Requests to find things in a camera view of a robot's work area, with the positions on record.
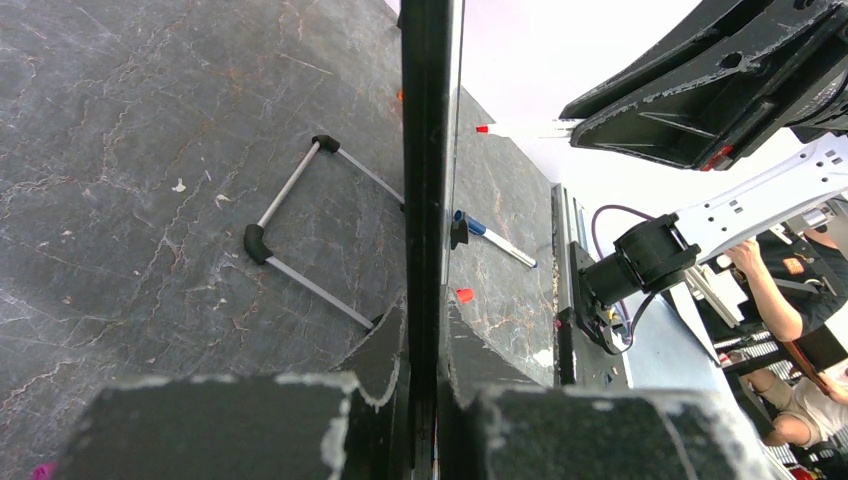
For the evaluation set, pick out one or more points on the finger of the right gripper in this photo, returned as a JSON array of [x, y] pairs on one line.
[[786, 69], [707, 24]]

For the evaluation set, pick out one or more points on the red marker cap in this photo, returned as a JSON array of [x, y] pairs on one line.
[[465, 295]]

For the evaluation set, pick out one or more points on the red whiteboard marker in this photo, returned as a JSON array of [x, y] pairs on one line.
[[530, 130]]

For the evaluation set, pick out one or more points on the white whiteboard black frame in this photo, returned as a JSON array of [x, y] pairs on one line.
[[317, 425]]

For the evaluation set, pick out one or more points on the blue whiteboard marker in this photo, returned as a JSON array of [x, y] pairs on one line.
[[477, 228]]

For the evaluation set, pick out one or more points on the seated person white shirt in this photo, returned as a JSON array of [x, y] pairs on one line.
[[806, 413]]

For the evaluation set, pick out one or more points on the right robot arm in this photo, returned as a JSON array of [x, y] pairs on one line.
[[653, 256]]

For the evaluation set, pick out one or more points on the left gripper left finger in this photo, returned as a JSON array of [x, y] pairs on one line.
[[380, 361]]

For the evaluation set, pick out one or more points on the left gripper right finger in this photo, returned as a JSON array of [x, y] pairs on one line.
[[469, 365]]

